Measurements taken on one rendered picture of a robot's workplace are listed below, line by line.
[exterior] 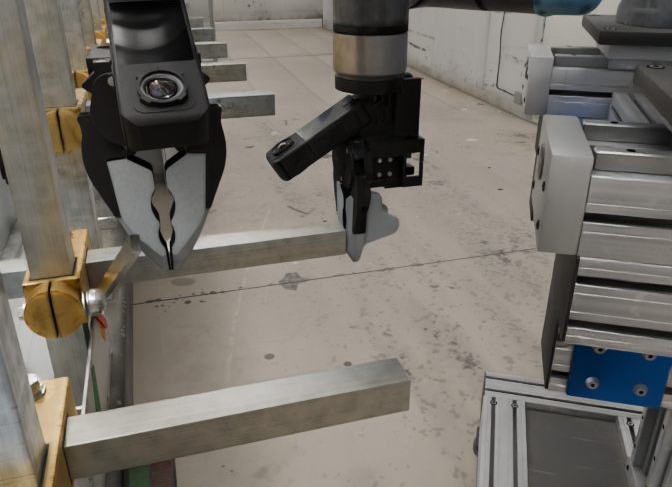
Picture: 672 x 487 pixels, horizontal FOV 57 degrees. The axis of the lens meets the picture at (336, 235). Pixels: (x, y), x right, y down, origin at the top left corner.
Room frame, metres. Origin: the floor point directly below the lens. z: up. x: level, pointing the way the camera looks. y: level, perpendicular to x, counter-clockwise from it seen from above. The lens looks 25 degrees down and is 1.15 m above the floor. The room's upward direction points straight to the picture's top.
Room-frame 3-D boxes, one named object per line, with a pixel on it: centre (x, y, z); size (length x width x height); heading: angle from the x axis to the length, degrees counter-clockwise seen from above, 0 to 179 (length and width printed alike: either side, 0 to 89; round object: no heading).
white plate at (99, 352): (0.50, 0.23, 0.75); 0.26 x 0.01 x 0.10; 16
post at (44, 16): (0.76, 0.34, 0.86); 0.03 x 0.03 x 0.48; 16
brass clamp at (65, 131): (0.78, 0.34, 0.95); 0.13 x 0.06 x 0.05; 16
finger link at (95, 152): (0.39, 0.14, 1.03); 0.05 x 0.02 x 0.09; 106
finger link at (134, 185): (0.41, 0.14, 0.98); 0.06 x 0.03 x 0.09; 16
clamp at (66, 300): (0.54, 0.28, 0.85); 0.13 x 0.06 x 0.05; 16
